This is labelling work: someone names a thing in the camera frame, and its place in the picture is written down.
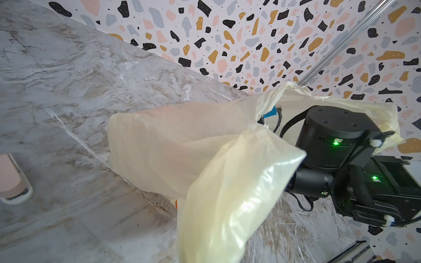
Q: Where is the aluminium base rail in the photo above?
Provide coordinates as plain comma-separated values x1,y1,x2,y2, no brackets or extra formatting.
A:
325,241,377,263

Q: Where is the cream plastic bag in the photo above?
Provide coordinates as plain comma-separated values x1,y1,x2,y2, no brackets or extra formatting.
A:
107,82,402,263

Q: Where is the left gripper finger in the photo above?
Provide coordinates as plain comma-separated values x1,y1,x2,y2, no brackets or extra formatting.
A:
0,153,34,206

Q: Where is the right corner aluminium post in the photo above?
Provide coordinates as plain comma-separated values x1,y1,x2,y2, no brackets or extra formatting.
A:
297,0,394,86

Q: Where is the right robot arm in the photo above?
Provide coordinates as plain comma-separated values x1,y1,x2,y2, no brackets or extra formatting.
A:
277,105,421,227

